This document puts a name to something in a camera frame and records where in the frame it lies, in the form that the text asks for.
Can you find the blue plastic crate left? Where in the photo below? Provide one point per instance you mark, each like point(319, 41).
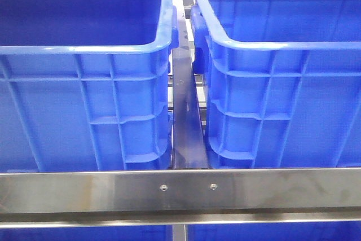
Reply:
point(84, 84)

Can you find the steel vertical post below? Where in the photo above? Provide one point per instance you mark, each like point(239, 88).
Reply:
point(180, 232)

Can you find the blue plastic crate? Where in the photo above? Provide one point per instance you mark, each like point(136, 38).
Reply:
point(84, 84)
point(283, 82)

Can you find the blue plastic crate right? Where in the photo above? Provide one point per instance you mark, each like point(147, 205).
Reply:
point(283, 82)

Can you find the blue crate lower left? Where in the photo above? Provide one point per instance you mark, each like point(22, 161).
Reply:
point(89, 233)

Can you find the steel centre divider bar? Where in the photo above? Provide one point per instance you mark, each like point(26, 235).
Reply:
point(188, 140)

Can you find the stainless steel front rail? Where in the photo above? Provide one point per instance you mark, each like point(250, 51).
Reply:
point(173, 197)

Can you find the blue crate lower right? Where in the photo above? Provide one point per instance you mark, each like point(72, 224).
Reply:
point(277, 231)

